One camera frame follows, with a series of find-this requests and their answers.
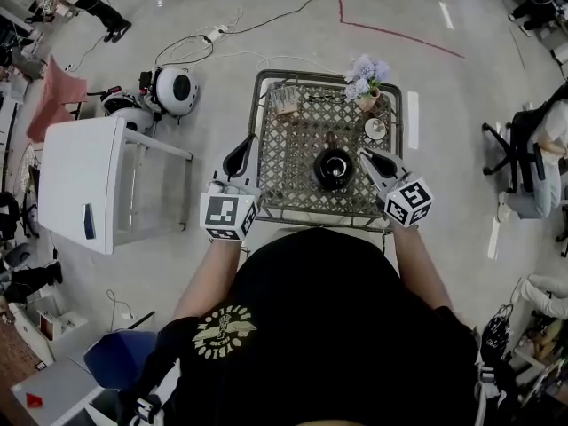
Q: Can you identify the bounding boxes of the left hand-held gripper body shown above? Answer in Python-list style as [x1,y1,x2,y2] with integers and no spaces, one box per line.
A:
[199,178,264,242]

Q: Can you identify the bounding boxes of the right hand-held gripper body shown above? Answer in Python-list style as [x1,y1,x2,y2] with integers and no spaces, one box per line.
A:
[375,173,434,229]

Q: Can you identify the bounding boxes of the black teapot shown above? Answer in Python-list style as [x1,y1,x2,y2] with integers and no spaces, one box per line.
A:
[312,131,355,193]

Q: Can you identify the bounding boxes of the person's left forearm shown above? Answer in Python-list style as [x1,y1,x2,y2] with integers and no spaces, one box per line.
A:
[172,237,243,321]

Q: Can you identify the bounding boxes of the person's right forearm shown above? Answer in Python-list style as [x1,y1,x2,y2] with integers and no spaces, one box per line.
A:
[390,224,454,311]

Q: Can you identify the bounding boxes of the brown metal lattice table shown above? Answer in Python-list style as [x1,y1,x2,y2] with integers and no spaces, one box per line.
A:
[247,68,405,235]

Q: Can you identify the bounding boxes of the white round helmet device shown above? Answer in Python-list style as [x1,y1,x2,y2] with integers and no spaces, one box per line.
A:
[138,65,201,120]
[100,85,157,135]

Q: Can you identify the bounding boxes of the purple flowers in clay vase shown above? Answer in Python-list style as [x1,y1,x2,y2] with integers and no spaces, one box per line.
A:
[343,52,393,113]

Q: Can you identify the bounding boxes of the black eyeglasses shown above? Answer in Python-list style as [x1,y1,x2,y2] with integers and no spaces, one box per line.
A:
[307,94,348,106]

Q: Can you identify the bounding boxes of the black office chair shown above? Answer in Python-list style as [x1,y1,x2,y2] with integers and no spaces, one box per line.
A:
[481,90,556,195]

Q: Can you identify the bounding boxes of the white power strip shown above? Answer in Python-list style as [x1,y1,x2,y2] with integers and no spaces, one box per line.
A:
[203,24,230,43]

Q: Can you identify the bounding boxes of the black phone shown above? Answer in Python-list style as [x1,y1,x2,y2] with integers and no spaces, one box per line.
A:
[80,202,97,241]

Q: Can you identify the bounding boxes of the white side table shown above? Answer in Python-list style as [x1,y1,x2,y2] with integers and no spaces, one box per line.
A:
[36,114,194,257]

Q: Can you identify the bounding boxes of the black bag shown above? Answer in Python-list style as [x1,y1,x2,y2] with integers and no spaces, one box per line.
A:
[480,303,517,364]

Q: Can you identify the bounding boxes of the person's black printed t-shirt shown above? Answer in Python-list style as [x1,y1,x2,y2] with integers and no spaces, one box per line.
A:
[116,226,517,426]

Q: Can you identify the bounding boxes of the pink cloth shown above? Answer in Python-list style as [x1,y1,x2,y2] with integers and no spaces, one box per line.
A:
[26,52,89,145]

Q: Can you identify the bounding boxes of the blue chair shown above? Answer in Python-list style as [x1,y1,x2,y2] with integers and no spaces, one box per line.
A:
[83,329,160,391]

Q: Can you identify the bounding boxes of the white open box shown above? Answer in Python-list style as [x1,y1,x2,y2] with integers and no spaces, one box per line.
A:
[23,295,89,342]

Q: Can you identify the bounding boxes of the grey metal shelf unit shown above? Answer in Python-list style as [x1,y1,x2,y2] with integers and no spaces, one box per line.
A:
[10,356,117,426]

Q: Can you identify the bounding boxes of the long black floor cable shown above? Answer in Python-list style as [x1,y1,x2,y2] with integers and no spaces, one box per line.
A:
[229,0,335,36]

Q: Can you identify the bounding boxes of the white wire fan guard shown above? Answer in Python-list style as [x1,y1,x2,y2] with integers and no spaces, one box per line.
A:
[17,144,42,195]

